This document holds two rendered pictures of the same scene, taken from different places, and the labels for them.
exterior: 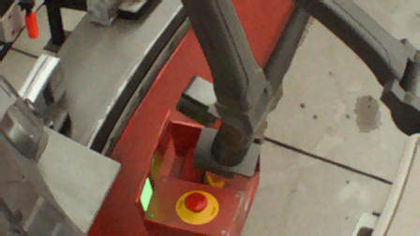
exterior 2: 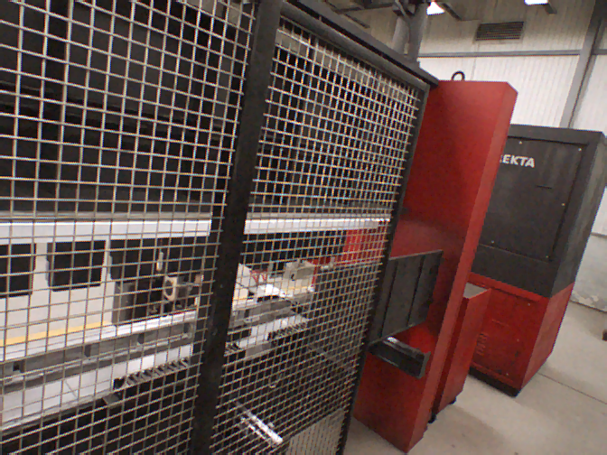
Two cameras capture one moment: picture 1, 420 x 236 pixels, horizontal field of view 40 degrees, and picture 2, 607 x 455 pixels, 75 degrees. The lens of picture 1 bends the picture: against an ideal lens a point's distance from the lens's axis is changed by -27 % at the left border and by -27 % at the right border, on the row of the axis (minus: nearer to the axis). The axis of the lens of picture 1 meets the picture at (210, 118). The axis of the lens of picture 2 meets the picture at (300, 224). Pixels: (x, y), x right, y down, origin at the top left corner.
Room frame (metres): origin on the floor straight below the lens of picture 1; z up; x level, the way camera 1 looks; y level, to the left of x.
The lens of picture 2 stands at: (2.59, 0.85, 1.75)
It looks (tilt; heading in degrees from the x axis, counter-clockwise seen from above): 11 degrees down; 190
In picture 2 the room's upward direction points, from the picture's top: 11 degrees clockwise
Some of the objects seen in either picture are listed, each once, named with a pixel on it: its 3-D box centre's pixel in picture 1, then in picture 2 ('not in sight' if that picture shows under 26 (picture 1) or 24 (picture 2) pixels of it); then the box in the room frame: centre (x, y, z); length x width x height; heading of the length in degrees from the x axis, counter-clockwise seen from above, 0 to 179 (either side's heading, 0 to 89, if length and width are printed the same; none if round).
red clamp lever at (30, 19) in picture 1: (28, 19); not in sight; (0.76, 0.29, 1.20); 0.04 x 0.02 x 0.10; 60
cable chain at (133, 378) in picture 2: not in sight; (186, 367); (1.52, 0.38, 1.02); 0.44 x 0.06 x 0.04; 150
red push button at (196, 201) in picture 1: (196, 204); not in sight; (0.64, 0.04, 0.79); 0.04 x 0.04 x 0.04
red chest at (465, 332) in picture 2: not in sight; (431, 341); (-0.47, 1.48, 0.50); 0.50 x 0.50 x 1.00; 60
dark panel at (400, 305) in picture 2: not in sight; (385, 301); (0.71, 0.98, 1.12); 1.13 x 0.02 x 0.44; 150
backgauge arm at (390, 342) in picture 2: not in sight; (371, 338); (0.46, 0.98, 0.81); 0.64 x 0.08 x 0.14; 60
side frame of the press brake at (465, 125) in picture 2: not in sight; (397, 260); (-0.10, 1.06, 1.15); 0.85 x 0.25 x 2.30; 60
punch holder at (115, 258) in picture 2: not in sight; (134, 256); (1.33, 0.03, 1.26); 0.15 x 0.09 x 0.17; 150
